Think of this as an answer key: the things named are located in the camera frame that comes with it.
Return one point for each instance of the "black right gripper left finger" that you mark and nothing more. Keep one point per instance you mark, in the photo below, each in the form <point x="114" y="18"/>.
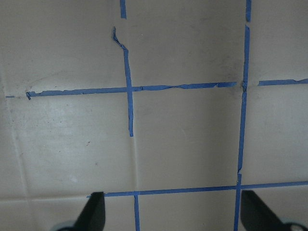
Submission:
<point x="92" y="217"/>

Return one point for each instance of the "brown paper table cover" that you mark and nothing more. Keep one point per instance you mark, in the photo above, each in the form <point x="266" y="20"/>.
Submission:
<point x="170" y="107"/>

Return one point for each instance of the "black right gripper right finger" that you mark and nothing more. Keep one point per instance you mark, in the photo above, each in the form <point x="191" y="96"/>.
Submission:
<point x="255" y="215"/>

